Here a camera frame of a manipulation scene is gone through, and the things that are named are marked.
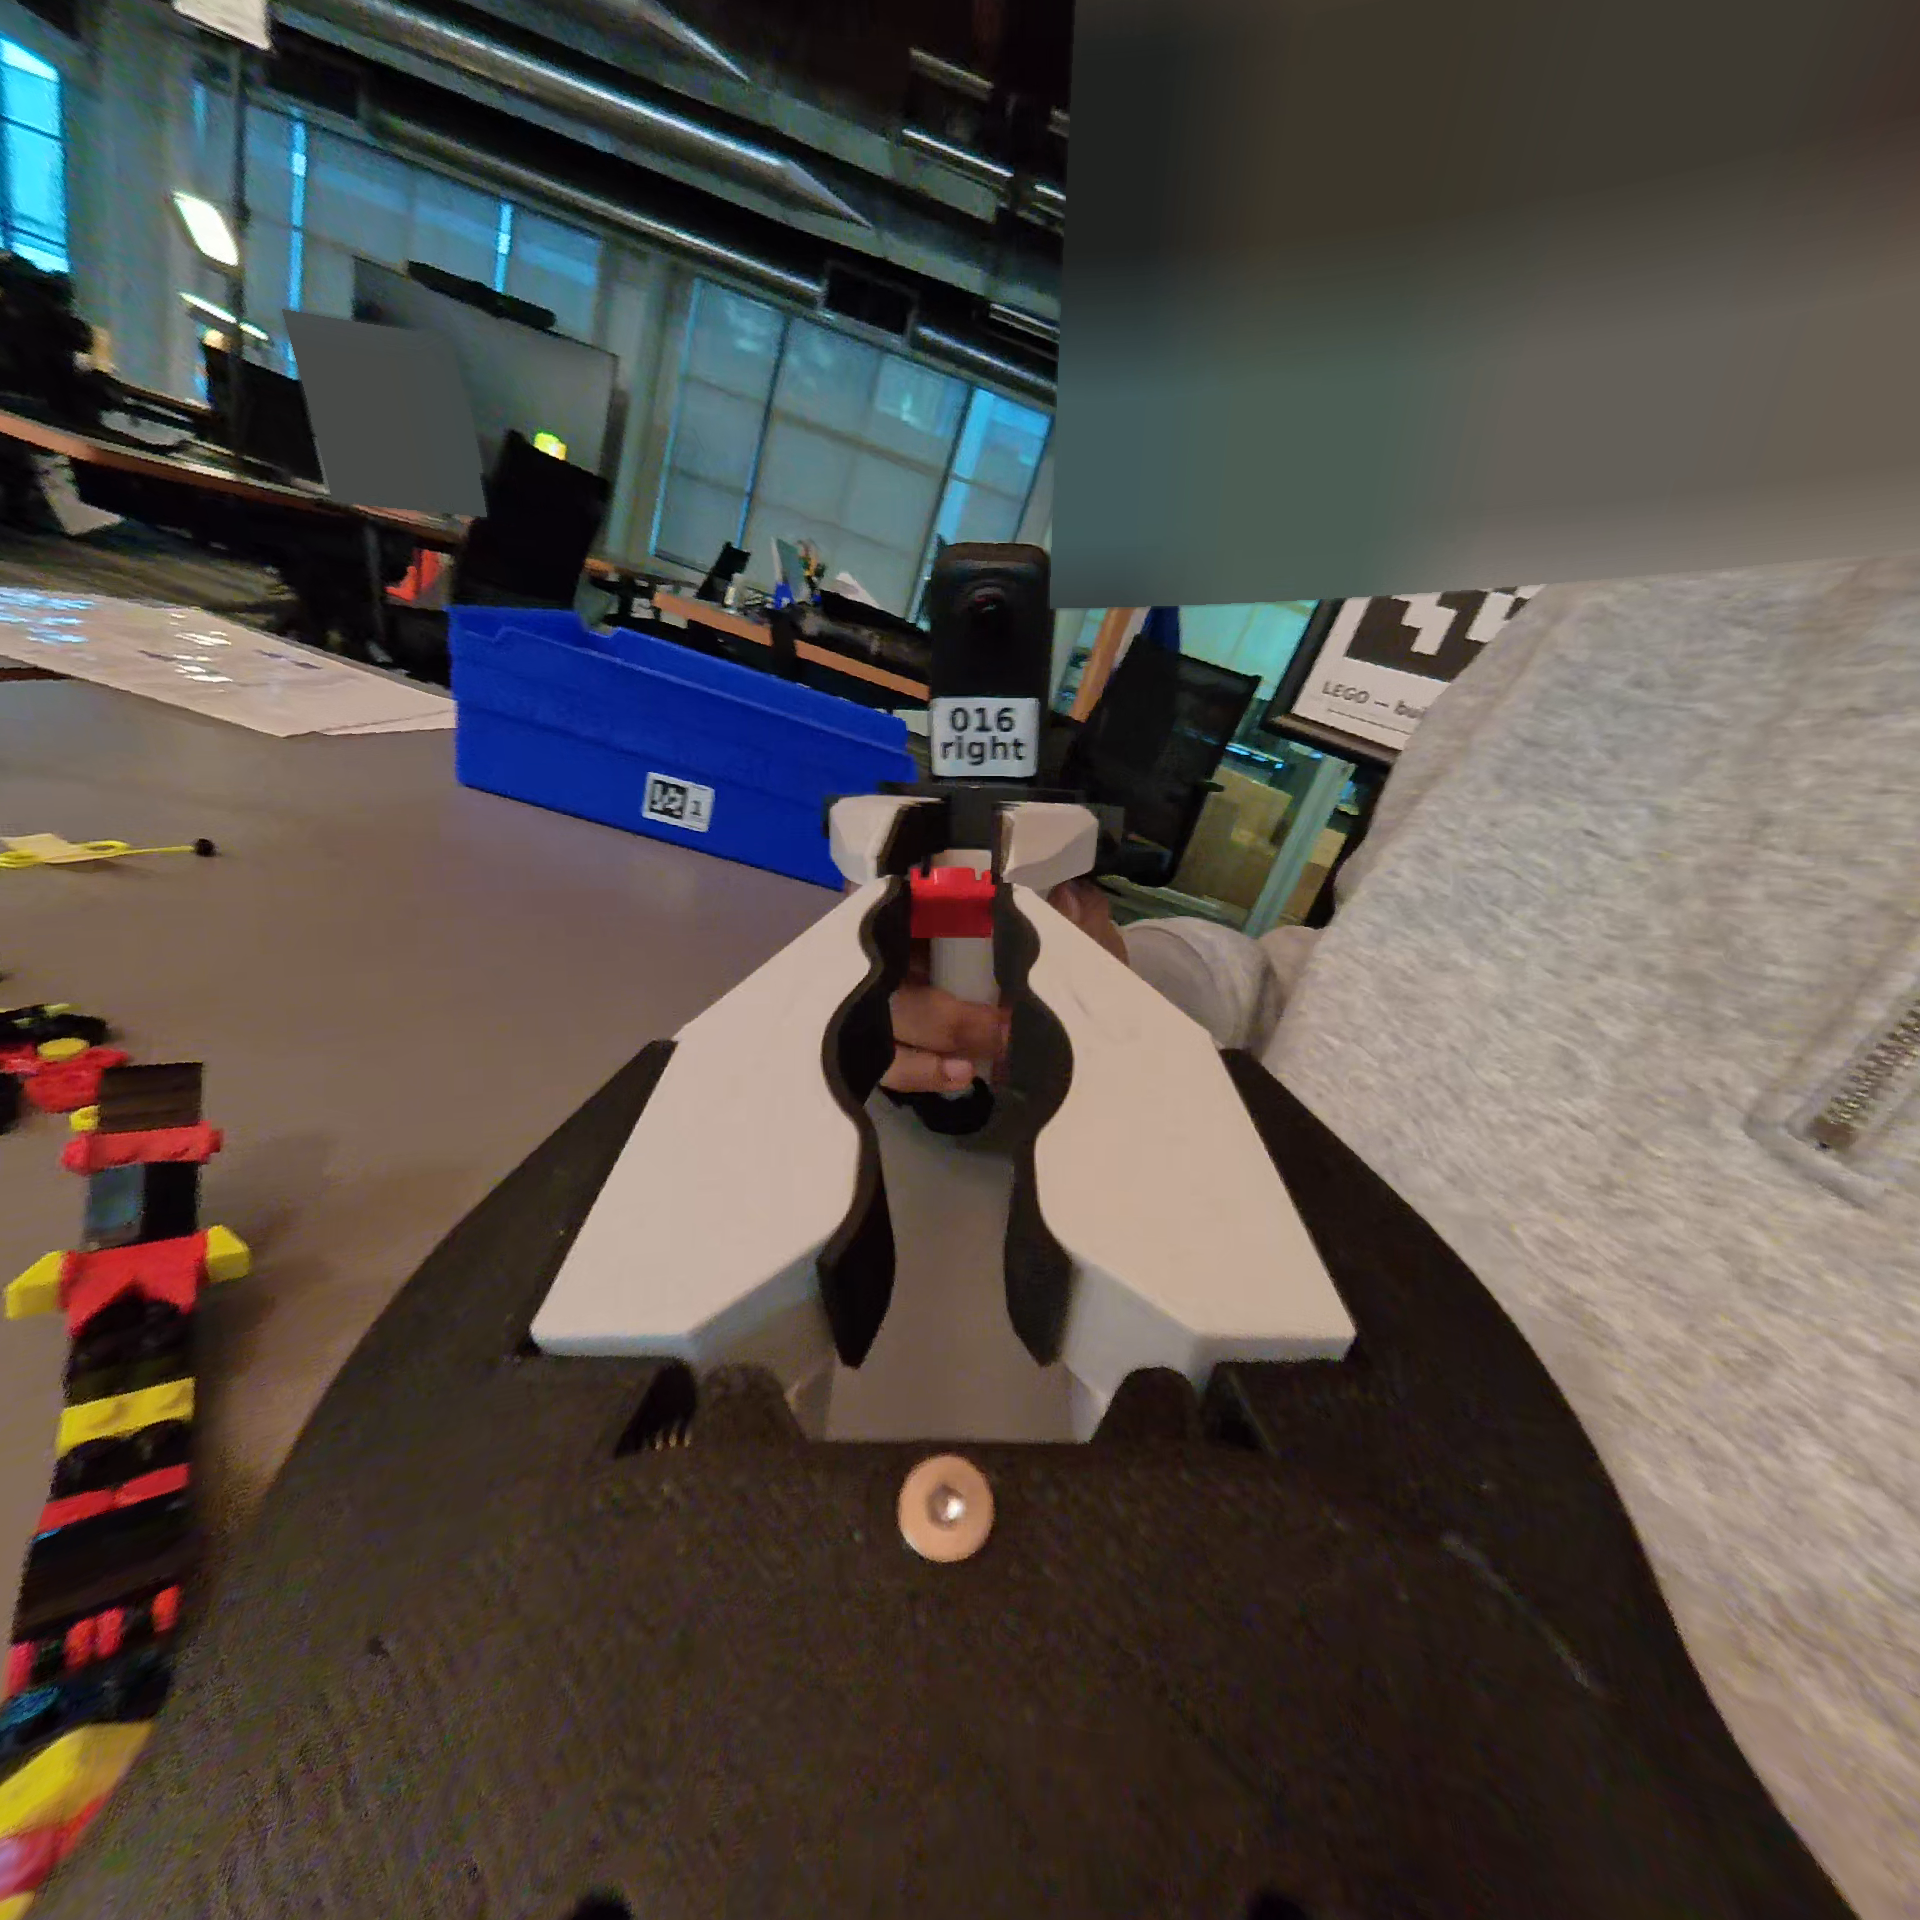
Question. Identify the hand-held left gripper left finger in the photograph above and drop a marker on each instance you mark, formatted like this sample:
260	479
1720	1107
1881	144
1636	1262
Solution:
705	1184

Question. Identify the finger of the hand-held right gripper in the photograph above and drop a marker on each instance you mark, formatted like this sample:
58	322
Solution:
872	838
1056	840

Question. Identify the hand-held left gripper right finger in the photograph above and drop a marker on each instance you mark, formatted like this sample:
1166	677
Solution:
1185	1201

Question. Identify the red lego brick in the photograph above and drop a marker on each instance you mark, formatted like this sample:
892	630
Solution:
953	901

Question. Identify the black red yellow lego build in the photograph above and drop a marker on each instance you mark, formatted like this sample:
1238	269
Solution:
129	1351

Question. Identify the person's right forearm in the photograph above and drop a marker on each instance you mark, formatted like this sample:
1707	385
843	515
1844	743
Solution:
1215	976

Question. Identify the small red black lego assembly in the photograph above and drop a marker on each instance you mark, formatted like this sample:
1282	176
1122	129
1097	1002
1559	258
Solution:
60	1057

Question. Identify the yellow lego rod piece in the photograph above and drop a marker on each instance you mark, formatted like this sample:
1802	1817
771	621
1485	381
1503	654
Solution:
60	856

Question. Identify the person's right hand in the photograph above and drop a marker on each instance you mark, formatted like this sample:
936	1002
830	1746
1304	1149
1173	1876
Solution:
947	1044

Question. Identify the black office chair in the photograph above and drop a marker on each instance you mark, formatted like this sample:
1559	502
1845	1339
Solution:
1179	734
534	524

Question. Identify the cluttered wooden desk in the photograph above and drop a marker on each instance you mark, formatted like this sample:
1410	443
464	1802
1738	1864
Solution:
810	645

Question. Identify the large blue plastic bin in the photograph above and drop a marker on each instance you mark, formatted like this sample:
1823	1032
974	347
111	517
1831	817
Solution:
645	721

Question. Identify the framed marker sign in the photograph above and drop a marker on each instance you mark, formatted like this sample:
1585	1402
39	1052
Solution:
1379	675

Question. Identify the grey hooded sweatshirt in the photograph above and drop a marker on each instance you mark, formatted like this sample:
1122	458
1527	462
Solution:
1620	1125

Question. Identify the white printed paper sheets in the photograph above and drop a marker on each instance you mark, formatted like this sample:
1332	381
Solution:
196	661

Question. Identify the long wooden desk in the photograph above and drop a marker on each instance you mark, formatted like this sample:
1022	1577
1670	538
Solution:
227	481

